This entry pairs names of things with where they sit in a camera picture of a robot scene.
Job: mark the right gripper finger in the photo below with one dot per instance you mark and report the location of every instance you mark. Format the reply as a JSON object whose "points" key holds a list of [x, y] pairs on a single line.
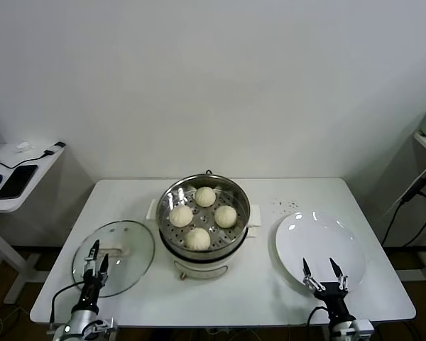
{"points": [[341, 277], [310, 277]]}

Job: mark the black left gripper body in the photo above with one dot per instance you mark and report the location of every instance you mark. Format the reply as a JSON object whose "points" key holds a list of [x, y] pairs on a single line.
{"points": [[90, 293]]}

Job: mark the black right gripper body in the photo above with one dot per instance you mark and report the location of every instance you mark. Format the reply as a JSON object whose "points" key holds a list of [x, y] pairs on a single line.
{"points": [[333, 295]]}

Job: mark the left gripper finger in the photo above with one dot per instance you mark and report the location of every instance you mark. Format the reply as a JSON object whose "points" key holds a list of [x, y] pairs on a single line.
{"points": [[93, 252], [104, 264]]}

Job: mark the round glass pot lid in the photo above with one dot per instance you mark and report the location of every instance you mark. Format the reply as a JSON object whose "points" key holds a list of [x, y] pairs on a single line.
{"points": [[135, 241]]}

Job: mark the white steamed baozi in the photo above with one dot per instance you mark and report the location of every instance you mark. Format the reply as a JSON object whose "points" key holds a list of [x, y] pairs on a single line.
{"points": [[204, 196], [197, 239], [181, 216], [225, 216]]}

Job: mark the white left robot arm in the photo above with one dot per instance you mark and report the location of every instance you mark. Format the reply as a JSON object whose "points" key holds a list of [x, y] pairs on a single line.
{"points": [[74, 325]]}

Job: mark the perforated steel steamer basket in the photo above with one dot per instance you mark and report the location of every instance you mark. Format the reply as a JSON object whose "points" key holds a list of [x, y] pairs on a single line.
{"points": [[230, 199]]}

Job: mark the white round plate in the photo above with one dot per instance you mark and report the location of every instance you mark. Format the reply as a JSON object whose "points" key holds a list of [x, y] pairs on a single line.
{"points": [[312, 245]]}

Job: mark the white electric cooker base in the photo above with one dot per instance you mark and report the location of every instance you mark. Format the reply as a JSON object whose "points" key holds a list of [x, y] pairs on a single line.
{"points": [[199, 266]]}

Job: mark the white side table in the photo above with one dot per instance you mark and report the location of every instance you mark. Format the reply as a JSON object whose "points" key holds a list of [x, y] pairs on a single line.
{"points": [[46, 164]]}

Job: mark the black smartphone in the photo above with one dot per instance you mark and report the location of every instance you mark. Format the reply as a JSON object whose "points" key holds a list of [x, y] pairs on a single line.
{"points": [[17, 182]]}

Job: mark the small black adapter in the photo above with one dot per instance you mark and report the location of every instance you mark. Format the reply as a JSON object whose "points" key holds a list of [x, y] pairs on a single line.
{"points": [[59, 144]]}

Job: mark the small white case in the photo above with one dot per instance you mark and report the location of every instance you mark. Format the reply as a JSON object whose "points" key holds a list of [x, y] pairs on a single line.
{"points": [[22, 145]]}

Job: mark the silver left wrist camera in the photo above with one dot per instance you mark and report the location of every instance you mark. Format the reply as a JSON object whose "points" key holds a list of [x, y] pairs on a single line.
{"points": [[104, 324]]}

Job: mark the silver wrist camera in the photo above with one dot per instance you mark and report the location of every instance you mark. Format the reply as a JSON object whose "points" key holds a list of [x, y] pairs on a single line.
{"points": [[104, 324], [364, 327]]}

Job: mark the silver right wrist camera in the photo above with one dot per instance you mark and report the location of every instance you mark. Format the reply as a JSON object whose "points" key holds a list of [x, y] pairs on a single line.
{"points": [[364, 327]]}

